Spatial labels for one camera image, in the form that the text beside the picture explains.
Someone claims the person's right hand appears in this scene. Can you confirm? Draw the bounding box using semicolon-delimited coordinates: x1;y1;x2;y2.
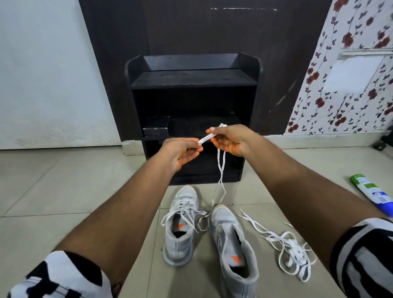
206;124;266;158

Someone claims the person's left hand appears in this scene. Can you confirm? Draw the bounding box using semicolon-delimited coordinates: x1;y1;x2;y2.
159;137;204;174

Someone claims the clear plastic box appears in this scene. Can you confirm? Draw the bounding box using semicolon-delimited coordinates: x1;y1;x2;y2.
142;116;171;138

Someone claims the grey sneaker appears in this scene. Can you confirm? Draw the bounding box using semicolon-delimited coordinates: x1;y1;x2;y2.
163;185;200;267
208;204;260;298

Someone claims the person's left forearm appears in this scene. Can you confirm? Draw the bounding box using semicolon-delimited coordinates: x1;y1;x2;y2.
55;149;180;292

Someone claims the person's right forearm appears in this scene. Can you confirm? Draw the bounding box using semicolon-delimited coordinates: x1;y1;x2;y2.
245;136;387;277

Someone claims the black open shelf box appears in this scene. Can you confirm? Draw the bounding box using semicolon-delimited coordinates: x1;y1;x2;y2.
124;52;264;186

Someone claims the white floral patterned sheet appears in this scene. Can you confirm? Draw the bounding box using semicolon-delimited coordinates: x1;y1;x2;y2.
284;0;393;135

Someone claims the dark brown wooden cabinet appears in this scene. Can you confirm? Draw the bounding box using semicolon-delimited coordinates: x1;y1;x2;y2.
78;0;334;142

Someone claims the green blue white bottle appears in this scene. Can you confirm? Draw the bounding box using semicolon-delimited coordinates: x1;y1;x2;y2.
350;174;393;219

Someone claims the zebra striped garment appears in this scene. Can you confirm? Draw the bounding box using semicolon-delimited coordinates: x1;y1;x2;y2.
7;218;393;298

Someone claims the black metal frame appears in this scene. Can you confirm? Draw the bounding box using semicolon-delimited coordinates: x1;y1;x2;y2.
373;130;393;151

